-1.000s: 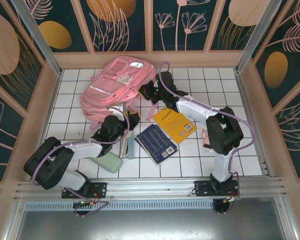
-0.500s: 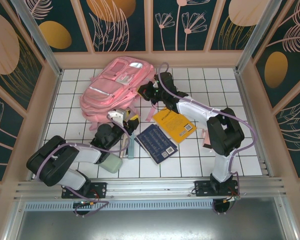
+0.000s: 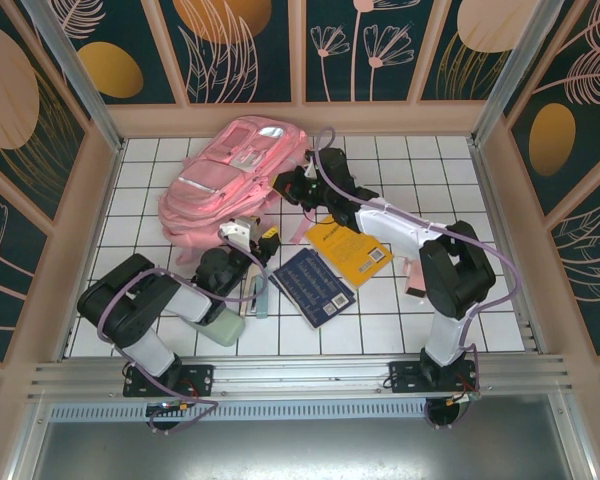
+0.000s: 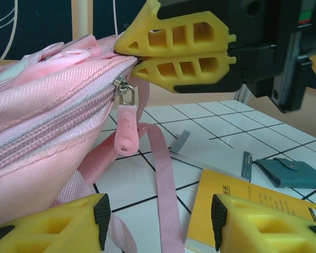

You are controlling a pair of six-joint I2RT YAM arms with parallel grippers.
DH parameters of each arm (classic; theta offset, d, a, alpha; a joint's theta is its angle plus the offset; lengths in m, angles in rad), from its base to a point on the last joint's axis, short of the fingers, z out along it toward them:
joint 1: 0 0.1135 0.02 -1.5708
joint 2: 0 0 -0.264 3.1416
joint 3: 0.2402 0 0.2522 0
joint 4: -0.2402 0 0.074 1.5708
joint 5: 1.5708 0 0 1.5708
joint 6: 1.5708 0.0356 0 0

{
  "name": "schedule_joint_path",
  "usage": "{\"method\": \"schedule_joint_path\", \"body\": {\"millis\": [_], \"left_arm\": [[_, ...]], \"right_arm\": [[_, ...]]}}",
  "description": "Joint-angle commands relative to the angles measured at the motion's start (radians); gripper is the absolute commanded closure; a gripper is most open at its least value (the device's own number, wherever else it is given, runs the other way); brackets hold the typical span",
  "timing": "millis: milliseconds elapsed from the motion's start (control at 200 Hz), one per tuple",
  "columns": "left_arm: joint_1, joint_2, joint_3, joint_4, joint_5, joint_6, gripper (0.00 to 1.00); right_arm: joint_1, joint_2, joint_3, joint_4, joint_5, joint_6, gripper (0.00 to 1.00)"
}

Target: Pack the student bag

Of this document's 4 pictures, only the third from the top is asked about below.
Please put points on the teal and beige stapler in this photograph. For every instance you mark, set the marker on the teal and beige stapler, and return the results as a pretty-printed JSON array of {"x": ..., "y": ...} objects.
[{"x": 259, "y": 300}]

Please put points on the pale green pencil case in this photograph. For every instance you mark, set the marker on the pale green pencil case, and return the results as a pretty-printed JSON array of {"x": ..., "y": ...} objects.
[{"x": 227, "y": 327}]

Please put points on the yellow book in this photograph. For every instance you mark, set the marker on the yellow book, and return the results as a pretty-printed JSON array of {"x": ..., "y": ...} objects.
[{"x": 350, "y": 250}]

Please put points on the dark blue notebook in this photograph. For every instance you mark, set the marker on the dark blue notebook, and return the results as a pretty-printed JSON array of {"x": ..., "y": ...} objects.
[{"x": 312, "y": 287}]

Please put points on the pink student backpack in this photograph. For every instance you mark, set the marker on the pink student backpack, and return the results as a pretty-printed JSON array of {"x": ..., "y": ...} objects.
[{"x": 220, "y": 180}]

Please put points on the small pink box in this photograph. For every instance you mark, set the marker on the small pink box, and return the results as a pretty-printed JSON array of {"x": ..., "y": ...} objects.
[{"x": 416, "y": 282}]

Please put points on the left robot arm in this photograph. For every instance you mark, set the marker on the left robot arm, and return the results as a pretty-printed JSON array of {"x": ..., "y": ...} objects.
[{"x": 130, "y": 300}]

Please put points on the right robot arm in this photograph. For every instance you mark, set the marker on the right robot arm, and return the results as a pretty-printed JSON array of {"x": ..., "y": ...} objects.
[{"x": 455, "y": 270}]

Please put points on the small circuit board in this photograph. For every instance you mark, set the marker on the small circuit board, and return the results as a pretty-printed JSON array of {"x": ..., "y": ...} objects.
[
  {"x": 462, "y": 398},
  {"x": 172, "y": 407}
]

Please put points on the grey metal shelf sheet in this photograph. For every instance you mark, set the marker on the grey metal shelf sheet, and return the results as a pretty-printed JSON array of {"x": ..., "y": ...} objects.
[{"x": 300, "y": 450}]

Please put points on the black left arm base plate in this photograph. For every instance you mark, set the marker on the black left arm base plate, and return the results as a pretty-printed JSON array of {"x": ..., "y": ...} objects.
[{"x": 200, "y": 380}]

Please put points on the aluminium mounting rail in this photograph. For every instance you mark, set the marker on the aluminium mounting rail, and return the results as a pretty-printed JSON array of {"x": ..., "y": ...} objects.
[{"x": 305, "y": 372}]

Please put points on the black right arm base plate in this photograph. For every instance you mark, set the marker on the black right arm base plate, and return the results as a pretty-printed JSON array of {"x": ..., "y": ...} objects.
[{"x": 405, "y": 375}]

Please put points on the aluminium frame post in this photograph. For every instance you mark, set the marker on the aluminium frame post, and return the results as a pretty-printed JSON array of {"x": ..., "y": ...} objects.
[
  {"x": 521, "y": 70},
  {"x": 75, "y": 70}
]

